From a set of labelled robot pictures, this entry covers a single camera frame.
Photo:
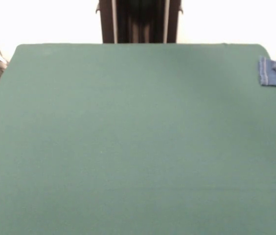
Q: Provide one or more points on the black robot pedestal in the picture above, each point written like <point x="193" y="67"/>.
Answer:
<point x="140" y="22"/>

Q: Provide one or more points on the blue denim jeans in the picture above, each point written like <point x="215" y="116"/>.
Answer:
<point x="275" y="78"/>

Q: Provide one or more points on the dark green table cloth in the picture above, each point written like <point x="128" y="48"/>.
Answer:
<point x="103" y="147"/>

